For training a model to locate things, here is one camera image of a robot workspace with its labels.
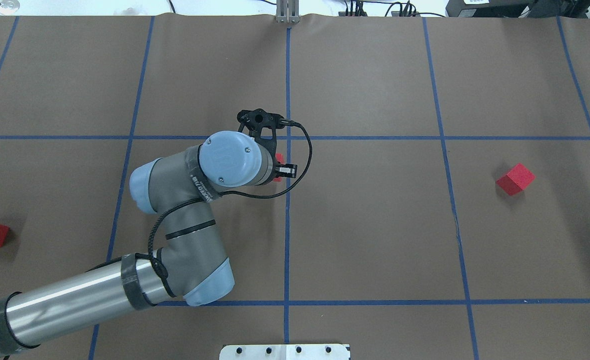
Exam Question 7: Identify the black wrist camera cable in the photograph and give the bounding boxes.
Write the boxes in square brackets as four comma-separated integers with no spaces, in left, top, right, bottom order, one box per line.
[147,120,313,296]

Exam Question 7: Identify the black cables at table back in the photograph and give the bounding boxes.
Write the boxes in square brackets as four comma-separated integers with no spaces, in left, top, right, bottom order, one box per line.
[339,0,445,18]

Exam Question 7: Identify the black equipment at table back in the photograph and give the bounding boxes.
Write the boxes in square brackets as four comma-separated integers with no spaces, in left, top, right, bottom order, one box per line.
[446,0,590,19]

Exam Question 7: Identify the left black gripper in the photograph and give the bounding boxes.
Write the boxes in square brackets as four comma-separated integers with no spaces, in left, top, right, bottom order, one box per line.
[238,108,297,183]

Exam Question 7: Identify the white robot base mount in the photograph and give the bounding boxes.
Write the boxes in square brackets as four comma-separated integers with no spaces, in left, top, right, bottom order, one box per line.
[219,343,352,360]

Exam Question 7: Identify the aluminium camera post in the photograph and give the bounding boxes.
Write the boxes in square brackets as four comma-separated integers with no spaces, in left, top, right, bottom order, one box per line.
[274,0,301,24]

